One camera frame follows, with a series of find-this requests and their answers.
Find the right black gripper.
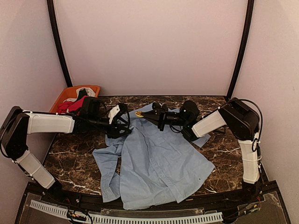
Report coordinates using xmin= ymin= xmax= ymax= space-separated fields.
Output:
xmin=141 ymin=103 xmax=188 ymax=131

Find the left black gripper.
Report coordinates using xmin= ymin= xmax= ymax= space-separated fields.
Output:
xmin=89 ymin=114 xmax=132 ymax=139

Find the light blue shirt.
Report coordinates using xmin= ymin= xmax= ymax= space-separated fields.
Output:
xmin=93 ymin=112 xmax=214 ymax=210

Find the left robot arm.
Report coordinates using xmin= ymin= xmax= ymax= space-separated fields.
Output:
xmin=0 ymin=97 xmax=131 ymax=203

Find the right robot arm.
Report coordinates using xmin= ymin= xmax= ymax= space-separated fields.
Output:
xmin=136 ymin=98 xmax=263 ymax=203

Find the white cloth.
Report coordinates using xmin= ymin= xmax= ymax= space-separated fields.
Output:
xmin=76 ymin=87 xmax=96 ymax=99

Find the red cloth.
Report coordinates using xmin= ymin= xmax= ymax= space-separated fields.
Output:
xmin=57 ymin=96 xmax=88 ymax=114

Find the orange plastic basket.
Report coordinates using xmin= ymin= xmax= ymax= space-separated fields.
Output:
xmin=50 ymin=85 xmax=100 ymax=113

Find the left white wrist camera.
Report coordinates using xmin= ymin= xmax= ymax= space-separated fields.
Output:
xmin=108 ymin=105 xmax=120 ymax=125

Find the white perforated cable tray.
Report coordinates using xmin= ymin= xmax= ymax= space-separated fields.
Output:
xmin=29 ymin=200 xmax=223 ymax=224

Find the black left frame pole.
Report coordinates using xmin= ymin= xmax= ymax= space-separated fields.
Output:
xmin=47 ymin=0 xmax=73 ymax=87

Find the black frame pole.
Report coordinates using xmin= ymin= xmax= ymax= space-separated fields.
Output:
xmin=225 ymin=0 xmax=255 ymax=101
xmin=47 ymin=0 xmax=73 ymax=87

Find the black right frame pole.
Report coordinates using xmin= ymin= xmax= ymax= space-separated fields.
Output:
xmin=225 ymin=0 xmax=255 ymax=101

